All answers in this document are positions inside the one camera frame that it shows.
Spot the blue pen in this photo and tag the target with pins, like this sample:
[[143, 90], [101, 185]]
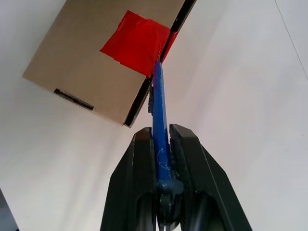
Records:
[[160, 125]]

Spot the brown cardboard box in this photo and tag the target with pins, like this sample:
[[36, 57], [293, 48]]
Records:
[[72, 60]]

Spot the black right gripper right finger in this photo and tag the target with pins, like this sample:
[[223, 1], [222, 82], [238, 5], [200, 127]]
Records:
[[207, 192]]

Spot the red tape strip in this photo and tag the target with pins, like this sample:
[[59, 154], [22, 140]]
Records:
[[134, 48]]

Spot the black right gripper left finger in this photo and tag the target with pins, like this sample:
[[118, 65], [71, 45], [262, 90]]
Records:
[[132, 187]]

